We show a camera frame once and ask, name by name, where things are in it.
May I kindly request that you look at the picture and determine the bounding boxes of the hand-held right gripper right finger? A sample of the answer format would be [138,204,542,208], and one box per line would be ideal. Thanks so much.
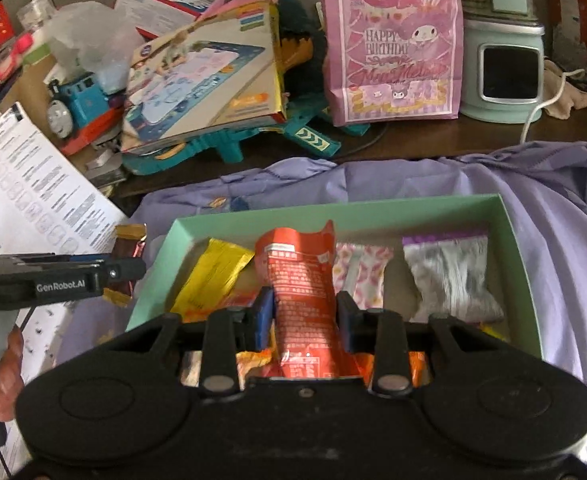
[336,291,515,395]

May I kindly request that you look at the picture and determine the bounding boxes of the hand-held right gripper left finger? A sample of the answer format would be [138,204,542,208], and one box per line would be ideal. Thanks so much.
[81,287,275,394]

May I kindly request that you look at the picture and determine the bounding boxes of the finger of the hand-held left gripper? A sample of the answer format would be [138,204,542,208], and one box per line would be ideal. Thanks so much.
[98,257,147,292]

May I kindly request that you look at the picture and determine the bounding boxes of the pink floral snack packet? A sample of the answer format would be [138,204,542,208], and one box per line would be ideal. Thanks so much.
[333,242,395,312]

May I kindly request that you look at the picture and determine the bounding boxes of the orange peanut snack packet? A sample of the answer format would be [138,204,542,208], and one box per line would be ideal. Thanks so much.
[236,350,275,391]

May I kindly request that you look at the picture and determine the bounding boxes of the orange-red snack packet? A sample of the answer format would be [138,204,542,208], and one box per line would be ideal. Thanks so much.
[254,220,362,382]

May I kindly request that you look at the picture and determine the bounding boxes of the gold yellow snack packet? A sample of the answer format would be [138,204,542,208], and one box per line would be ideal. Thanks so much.
[168,237,257,319]

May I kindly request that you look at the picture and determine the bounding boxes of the orange white snack packet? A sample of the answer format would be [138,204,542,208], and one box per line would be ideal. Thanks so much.
[408,350,432,389]

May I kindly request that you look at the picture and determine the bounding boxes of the silver purple snack packet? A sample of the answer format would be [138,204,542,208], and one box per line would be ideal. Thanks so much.
[402,232,505,324]

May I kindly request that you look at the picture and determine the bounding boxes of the mint green cardboard box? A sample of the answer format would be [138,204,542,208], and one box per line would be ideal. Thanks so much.
[126,194,544,377]

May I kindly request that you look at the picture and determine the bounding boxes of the person's left hand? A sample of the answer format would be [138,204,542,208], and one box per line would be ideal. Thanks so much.
[0,329,26,422]

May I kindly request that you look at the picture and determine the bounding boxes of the dark red brown snack packet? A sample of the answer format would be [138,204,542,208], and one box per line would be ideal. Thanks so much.
[104,224,147,309]

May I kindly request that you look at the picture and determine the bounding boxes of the white instruction sheet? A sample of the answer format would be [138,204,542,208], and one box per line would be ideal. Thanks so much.
[0,102,130,467]

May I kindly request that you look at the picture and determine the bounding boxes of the blue toy train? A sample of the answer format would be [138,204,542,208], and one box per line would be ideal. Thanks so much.
[46,72,125,157]

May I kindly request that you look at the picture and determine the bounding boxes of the teal plastic toy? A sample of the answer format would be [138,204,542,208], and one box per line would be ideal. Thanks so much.
[124,110,389,177]

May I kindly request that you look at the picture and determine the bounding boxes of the drawing mat box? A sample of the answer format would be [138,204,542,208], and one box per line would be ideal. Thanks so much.
[121,2,287,154]

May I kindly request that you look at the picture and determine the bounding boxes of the purple floral cloth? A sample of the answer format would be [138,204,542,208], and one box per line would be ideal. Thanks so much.
[68,142,587,480]

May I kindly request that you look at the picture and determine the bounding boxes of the clear plastic bag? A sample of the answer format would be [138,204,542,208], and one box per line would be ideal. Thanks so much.
[48,2,145,92]

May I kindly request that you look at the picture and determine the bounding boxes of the clear plastic cup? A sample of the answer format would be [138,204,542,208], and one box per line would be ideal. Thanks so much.
[18,0,57,34]

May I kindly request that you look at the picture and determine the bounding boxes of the white red blue box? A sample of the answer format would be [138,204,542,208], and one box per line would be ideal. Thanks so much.
[114,0,212,41]

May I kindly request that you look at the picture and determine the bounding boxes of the dark fuzzy toy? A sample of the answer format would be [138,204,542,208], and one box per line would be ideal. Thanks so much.
[276,0,330,112]

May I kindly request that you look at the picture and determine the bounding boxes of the mint green appliance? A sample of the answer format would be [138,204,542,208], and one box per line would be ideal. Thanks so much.
[461,0,547,124]

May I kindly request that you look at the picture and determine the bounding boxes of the beige cloth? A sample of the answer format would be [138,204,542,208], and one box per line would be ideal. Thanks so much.
[543,60,587,119]

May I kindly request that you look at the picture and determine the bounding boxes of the white cable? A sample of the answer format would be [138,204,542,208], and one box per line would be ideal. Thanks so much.
[521,67,587,144]

